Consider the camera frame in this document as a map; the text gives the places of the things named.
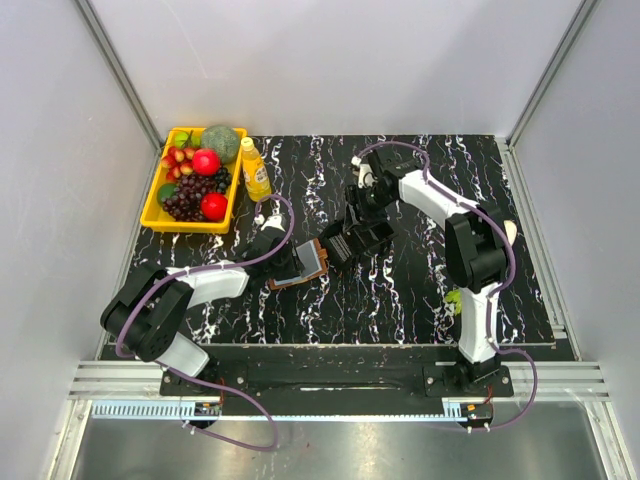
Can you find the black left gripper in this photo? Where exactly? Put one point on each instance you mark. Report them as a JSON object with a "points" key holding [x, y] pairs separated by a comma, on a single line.
{"points": [[295, 267]]}

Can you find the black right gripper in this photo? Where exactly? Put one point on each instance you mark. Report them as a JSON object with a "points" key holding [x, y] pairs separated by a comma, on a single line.
{"points": [[353, 197]]}

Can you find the brown leather card holder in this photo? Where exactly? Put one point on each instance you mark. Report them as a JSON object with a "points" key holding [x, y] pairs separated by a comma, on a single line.
{"points": [[281, 284]]}

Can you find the grey credit card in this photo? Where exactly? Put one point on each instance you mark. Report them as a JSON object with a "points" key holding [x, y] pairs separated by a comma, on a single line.
{"points": [[309, 258]]}

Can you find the black plastic card box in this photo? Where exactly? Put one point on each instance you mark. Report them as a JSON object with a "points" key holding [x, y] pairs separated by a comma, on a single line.
{"points": [[365, 240]]}

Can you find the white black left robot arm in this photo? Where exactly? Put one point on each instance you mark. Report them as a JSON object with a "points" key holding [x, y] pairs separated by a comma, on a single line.
{"points": [[146, 314]]}

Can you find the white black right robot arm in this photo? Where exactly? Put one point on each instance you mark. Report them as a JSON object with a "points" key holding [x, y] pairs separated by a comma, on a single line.
{"points": [[479, 253]]}

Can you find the yellow juice bottle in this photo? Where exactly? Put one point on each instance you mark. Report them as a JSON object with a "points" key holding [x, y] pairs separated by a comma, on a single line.
{"points": [[256, 177]]}

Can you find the red pomegranate lower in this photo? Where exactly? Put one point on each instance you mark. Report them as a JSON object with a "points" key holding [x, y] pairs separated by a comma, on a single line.
{"points": [[214, 206]]}

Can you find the red pomegranate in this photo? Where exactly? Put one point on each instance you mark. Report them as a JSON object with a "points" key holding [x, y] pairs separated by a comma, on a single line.
{"points": [[206, 162], [214, 206]]}

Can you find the black grape bunch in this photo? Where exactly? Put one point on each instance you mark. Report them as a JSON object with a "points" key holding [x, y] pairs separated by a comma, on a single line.
{"points": [[222, 180]]}

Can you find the dark purple grape bunch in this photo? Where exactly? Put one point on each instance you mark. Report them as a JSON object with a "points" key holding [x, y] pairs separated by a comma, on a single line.
{"points": [[184, 205]]}

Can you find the red pomegranate upper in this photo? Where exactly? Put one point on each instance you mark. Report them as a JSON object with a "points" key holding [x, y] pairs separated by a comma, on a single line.
{"points": [[206, 162]]}

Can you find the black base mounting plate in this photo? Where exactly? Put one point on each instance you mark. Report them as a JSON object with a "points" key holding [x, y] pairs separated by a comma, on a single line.
{"points": [[340, 381]]}

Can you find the green lime fruit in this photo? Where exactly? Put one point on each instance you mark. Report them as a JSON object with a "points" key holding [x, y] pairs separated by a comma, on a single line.
{"points": [[165, 192]]}

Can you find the yellow plastic fruit tray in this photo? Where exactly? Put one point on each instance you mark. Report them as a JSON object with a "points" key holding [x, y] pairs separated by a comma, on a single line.
{"points": [[155, 218]]}

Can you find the green melon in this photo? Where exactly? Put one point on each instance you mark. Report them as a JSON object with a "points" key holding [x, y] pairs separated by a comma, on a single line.
{"points": [[222, 139]]}

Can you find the small red fruit cluster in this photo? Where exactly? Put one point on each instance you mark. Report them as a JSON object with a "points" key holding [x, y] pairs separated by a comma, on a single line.
{"points": [[177, 163]]}

